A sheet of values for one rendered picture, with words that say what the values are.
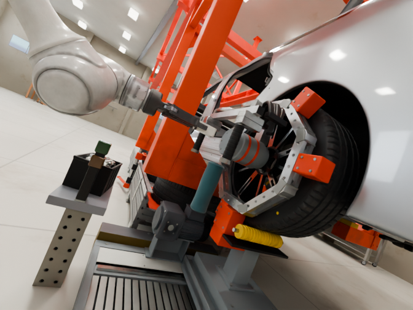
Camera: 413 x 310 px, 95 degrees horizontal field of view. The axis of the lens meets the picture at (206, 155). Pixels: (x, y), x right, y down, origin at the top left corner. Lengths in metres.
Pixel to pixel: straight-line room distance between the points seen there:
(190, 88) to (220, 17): 0.50
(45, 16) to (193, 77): 0.95
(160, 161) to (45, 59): 0.91
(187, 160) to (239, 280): 0.73
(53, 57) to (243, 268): 1.03
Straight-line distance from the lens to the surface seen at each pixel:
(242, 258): 1.06
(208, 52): 1.38
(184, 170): 1.27
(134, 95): 0.56
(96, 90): 0.39
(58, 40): 0.43
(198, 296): 1.10
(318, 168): 0.68
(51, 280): 1.14
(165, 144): 1.21
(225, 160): 0.66
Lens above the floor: 0.73
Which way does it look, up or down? 2 degrees up
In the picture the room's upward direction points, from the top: 23 degrees clockwise
